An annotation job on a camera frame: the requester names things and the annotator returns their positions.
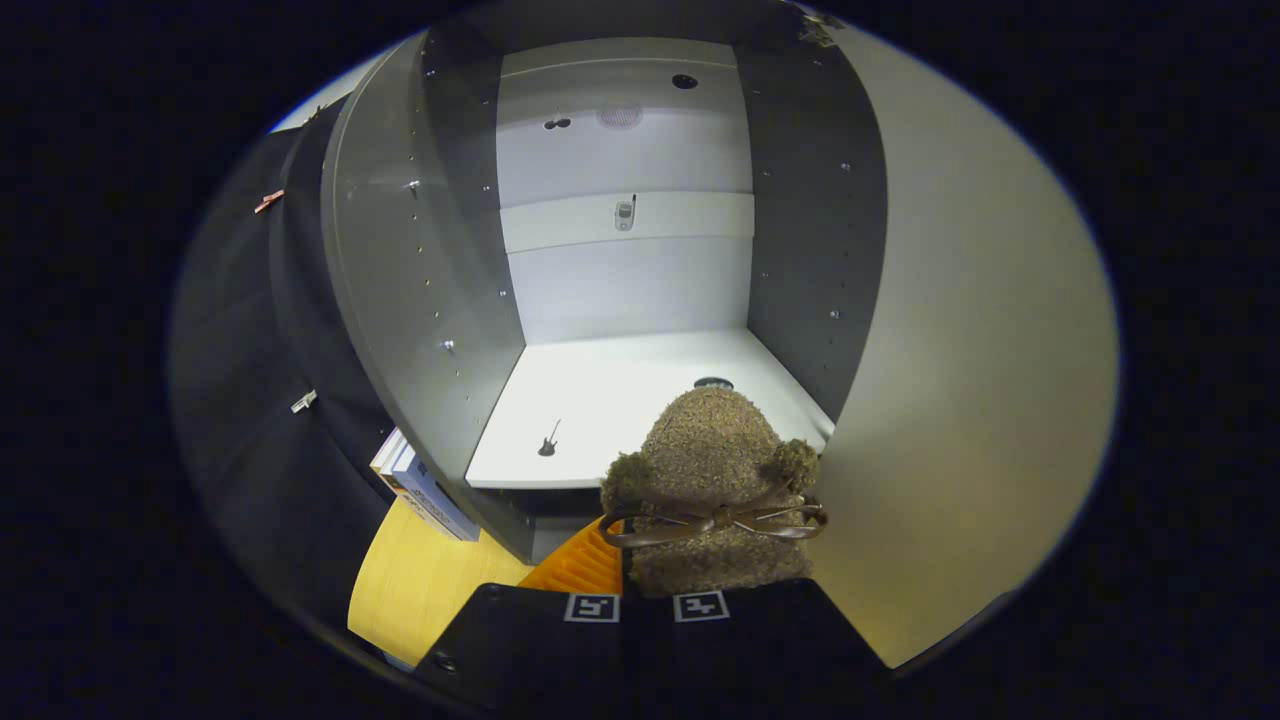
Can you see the grey shoe cabinet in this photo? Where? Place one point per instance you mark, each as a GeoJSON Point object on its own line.
{"type": "Point", "coordinates": [620, 400]}

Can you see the beige shoe cabinet door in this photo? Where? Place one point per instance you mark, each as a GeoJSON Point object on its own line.
{"type": "Point", "coordinates": [980, 350]}

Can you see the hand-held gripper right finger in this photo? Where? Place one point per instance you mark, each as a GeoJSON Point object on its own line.
{"type": "Point", "coordinates": [760, 640]}

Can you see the blue-cover book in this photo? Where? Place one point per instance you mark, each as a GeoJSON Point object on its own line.
{"type": "Point", "coordinates": [430, 495]}

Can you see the black backdrop cloth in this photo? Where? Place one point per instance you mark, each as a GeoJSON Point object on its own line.
{"type": "Point", "coordinates": [240, 400]}

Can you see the brown fuzzy shoe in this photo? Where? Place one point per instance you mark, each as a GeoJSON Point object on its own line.
{"type": "Point", "coordinates": [710, 450]}

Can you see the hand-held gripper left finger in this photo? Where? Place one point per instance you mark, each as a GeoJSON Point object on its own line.
{"type": "Point", "coordinates": [530, 650]}

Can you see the red clip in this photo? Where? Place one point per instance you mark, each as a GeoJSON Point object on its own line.
{"type": "Point", "coordinates": [268, 201]}

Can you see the silver clip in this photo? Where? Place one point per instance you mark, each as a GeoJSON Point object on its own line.
{"type": "Point", "coordinates": [303, 401]}

